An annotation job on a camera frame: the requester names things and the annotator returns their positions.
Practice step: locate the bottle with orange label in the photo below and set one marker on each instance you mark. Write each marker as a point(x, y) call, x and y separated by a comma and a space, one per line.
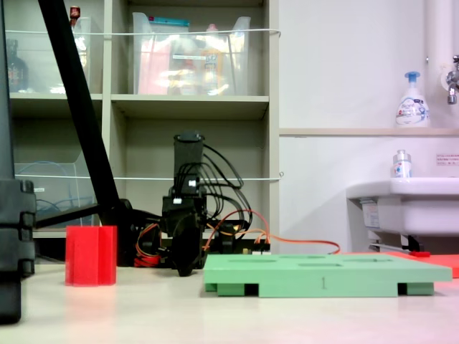
point(212, 64)

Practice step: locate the teal lidded box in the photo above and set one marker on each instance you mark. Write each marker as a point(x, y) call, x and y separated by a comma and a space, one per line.
point(168, 20)

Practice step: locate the black curved moving gripper finger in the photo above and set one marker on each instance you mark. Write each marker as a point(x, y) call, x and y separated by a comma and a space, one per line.
point(186, 254)

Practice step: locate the metal faucet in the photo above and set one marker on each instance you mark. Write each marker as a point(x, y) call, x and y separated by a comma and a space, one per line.
point(452, 84)

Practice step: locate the clear plastic storage bin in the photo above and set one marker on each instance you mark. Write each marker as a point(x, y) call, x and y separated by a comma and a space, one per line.
point(54, 186)
point(186, 71)
point(36, 53)

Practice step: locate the pink wall sign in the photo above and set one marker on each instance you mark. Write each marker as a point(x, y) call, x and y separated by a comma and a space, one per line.
point(447, 159)

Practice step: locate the beige shelf unit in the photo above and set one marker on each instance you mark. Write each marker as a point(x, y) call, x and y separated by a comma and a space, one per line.
point(190, 104)

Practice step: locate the small clear sanitizer bottle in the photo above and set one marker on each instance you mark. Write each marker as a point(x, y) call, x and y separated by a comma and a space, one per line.
point(401, 166)

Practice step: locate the white foam soap pump bottle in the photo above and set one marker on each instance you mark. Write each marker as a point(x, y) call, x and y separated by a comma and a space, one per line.
point(412, 107)

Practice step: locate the black notched tripod leg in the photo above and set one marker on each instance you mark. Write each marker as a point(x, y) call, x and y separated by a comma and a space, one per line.
point(14, 229)

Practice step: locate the dark glass bottle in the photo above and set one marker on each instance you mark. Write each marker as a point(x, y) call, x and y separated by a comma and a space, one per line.
point(16, 71)

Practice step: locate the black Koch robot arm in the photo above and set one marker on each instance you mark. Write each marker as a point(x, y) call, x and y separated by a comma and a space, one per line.
point(188, 157)

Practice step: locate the green shape sorting board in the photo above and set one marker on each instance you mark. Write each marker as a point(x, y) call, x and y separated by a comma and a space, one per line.
point(287, 276)

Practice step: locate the red cross columnar block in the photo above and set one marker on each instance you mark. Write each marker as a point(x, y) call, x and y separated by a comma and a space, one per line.
point(89, 256)

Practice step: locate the white sink basin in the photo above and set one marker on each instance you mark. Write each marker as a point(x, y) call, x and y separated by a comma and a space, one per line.
point(423, 208)

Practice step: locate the brown capped bottle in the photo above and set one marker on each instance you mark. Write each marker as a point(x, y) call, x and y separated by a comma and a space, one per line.
point(74, 14)

